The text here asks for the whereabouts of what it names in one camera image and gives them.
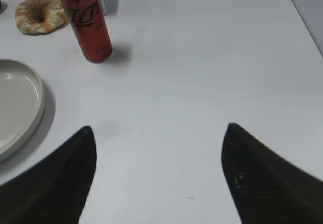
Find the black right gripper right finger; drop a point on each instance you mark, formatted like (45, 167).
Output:
(265, 187)

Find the browned ring bread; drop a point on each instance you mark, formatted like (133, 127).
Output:
(39, 16)

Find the red cola can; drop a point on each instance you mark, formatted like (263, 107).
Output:
(88, 23)

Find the beige round plate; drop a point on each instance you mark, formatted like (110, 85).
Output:
(22, 104)

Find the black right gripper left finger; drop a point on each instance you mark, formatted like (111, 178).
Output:
(55, 189)

